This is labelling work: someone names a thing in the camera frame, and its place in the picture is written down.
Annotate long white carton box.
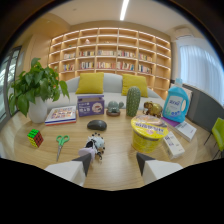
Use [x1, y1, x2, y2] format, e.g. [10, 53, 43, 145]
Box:
[162, 130, 186, 161]

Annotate black white plush toy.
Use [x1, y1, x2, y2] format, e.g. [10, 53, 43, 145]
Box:
[78, 132, 106, 163]

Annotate yellow instant noodle bowl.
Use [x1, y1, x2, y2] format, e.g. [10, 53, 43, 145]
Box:
[130, 114, 170, 154]

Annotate colourful puzzle cube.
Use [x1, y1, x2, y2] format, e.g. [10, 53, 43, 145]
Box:
[26, 128, 45, 149]

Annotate white flat box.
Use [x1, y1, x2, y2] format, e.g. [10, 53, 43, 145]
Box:
[173, 120, 198, 143]

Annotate purple flat book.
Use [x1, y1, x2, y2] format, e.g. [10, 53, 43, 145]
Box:
[161, 116, 181, 128]

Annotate black computer mouse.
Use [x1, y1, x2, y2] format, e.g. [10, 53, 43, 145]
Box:
[86, 119, 108, 132]

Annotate colourful flat book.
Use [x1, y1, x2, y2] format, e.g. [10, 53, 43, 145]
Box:
[44, 105, 78, 127]

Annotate golden elephant figurine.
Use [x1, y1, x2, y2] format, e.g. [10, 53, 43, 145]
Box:
[143, 101, 164, 119]

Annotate lime green chair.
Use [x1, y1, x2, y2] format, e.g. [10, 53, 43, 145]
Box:
[203, 117, 224, 160]

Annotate purple cardboard box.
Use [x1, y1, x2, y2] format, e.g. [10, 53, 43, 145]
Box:
[76, 94, 106, 118]

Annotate blue detergent bottle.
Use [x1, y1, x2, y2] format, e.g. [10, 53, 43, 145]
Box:
[162, 78, 190, 124]

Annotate tall green ceramic cactus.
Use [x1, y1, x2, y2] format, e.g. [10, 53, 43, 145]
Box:
[125, 85, 142, 118]

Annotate small cactus figurine on base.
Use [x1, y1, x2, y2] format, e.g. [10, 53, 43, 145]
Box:
[105, 100, 125, 117]

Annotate green potted plant white vase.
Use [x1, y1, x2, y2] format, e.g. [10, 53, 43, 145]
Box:
[8, 57, 70, 124]

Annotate yellow cushion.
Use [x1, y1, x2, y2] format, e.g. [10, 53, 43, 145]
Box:
[121, 73, 149, 99]
[75, 72, 105, 95]

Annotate grey sofa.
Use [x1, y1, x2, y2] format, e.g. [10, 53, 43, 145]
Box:
[46, 72, 166, 115]

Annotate white window curtain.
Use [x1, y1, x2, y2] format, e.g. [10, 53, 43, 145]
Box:
[178, 44, 224, 107]

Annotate white ceiling light strip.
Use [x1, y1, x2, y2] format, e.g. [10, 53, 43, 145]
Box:
[119, 0, 130, 22]

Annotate green handled scissors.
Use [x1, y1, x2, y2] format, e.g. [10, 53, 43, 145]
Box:
[55, 134, 71, 163]

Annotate wooden bookshelf wall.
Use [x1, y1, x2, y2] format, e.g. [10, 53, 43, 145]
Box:
[47, 27, 172, 100]

